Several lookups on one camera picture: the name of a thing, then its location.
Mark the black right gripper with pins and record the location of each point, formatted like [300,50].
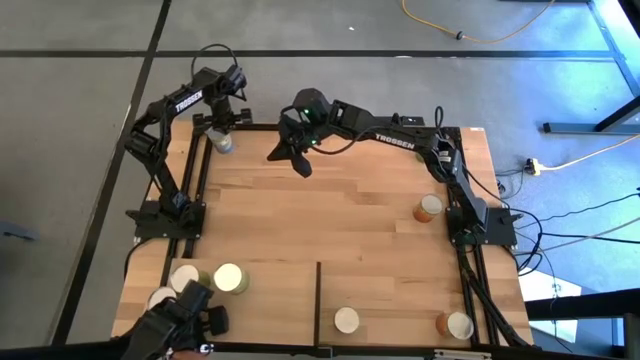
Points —
[305,127]

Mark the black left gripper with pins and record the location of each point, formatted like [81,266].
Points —
[220,114]

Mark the blue and white tin can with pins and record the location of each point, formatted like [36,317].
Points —
[221,142]

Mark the green pears tin can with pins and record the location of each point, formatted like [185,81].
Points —
[346,320]
[229,277]

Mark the oranges tin can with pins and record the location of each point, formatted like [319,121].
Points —
[457,325]
[430,206]

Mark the green labelled tin can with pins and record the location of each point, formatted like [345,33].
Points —
[184,277]

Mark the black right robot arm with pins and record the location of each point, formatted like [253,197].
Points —
[395,140]

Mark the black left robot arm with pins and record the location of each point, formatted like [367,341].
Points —
[160,150]

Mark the blue flat object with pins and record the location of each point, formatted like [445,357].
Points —
[17,231]

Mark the white power strip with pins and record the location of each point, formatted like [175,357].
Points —
[533,166]

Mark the black metal stand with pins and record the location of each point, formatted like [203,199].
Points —
[590,128]

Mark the black aluminium table frame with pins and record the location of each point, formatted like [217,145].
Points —
[400,347]

